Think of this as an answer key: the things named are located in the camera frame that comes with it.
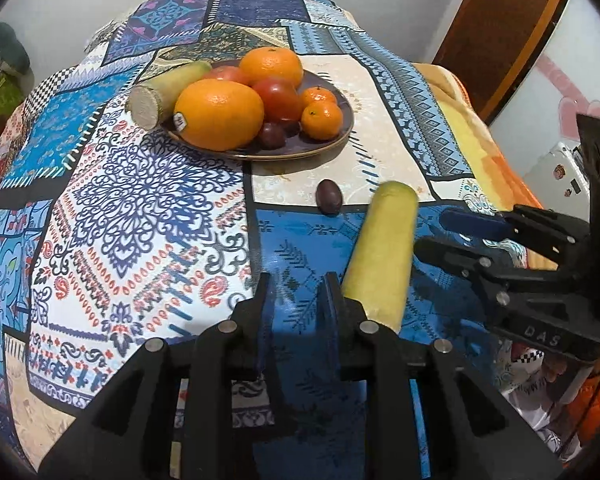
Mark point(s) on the small mandarin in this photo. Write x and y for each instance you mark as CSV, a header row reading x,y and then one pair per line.
x,y
319,96
321,121

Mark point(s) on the white plastic appliance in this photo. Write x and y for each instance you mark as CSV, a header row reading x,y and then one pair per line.
x,y
555,172

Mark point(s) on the blue patchwork printed blanket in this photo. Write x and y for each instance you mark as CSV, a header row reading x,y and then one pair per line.
x,y
145,220

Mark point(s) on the yellow-green sugarcane piece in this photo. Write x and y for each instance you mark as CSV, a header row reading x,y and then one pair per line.
x,y
165,92
380,255

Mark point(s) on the oval orange with sticker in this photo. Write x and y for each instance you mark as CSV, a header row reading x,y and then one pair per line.
x,y
219,115

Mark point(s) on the red tomato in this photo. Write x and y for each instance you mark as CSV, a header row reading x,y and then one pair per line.
x,y
225,74
280,100

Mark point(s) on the round orange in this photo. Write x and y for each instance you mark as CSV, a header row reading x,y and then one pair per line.
x,y
271,66

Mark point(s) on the orange yellow fleece blanket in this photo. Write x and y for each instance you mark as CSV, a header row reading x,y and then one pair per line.
x,y
480,125

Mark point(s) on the grey plush toy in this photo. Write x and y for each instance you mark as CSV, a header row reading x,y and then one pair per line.
x,y
5,50

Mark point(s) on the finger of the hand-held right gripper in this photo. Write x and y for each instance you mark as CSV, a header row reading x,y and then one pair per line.
x,y
472,224
450,255

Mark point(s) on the white printed cloth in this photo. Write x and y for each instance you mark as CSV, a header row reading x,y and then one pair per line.
x,y
530,400

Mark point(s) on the brown wooden door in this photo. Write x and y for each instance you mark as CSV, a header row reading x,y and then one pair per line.
x,y
500,35

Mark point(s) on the purple ceramic plate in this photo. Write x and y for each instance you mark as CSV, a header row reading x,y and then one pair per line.
x,y
325,147

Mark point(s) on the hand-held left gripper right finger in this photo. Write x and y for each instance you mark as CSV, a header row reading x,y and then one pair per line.
x,y
326,310

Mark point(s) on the dark purple passion fruit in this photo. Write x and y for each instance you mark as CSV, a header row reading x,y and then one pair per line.
x,y
271,136
328,196

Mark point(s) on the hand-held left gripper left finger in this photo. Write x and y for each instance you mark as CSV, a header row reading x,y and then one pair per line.
x,y
266,310

